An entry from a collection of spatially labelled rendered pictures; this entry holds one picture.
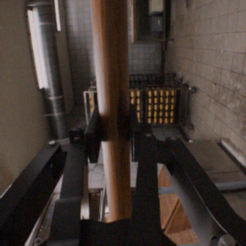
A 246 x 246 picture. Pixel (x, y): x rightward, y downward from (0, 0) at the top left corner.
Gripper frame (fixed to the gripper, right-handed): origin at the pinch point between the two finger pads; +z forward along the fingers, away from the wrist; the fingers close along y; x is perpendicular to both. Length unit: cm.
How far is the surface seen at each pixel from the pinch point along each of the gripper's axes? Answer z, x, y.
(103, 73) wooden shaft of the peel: -0.6, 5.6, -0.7
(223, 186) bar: 87, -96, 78
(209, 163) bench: 126, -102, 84
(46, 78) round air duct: 292, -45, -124
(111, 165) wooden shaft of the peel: -0.7, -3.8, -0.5
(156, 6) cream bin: 435, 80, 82
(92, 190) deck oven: 153, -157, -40
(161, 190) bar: 88, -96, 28
